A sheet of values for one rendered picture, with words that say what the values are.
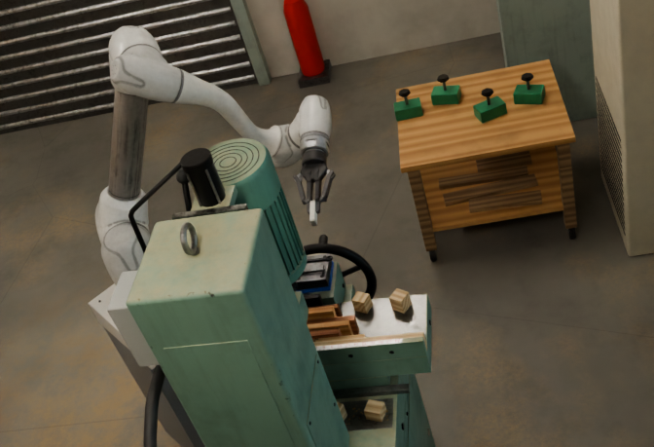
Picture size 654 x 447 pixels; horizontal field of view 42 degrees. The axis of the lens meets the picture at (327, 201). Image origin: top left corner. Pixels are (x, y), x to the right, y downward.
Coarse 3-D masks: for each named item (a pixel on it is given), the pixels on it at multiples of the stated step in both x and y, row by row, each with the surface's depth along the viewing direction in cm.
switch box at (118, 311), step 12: (132, 276) 160; (120, 288) 158; (120, 300) 156; (108, 312) 155; (120, 312) 155; (120, 324) 157; (132, 324) 156; (132, 336) 159; (132, 348) 161; (144, 348) 160; (144, 360) 163; (156, 360) 162
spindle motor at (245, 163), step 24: (216, 144) 184; (240, 144) 182; (216, 168) 177; (240, 168) 174; (264, 168) 174; (240, 192) 172; (264, 192) 175; (288, 216) 185; (288, 240) 186; (288, 264) 188
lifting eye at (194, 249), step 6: (186, 222) 152; (186, 228) 150; (192, 228) 153; (180, 234) 150; (186, 234) 150; (192, 234) 154; (180, 240) 150; (186, 240) 150; (192, 240) 154; (186, 246) 150; (192, 246) 153; (186, 252) 151; (192, 252) 152; (198, 252) 154
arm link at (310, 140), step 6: (312, 132) 261; (318, 132) 261; (306, 138) 261; (312, 138) 260; (318, 138) 260; (324, 138) 261; (300, 144) 264; (306, 144) 260; (312, 144) 259; (318, 144) 259; (324, 144) 260; (300, 150) 262; (306, 150) 261; (324, 150) 261
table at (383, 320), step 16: (352, 288) 232; (352, 304) 223; (384, 304) 220; (416, 304) 217; (368, 320) 217; (384, 320) 216; (400, 320) 214; (416, 320) 213; (368, 336) 213; (336, 368) 210; (352, 368) 209; (368, 368) 208; (384, 368) 208; (400, 368) 207; (416, 368) 207
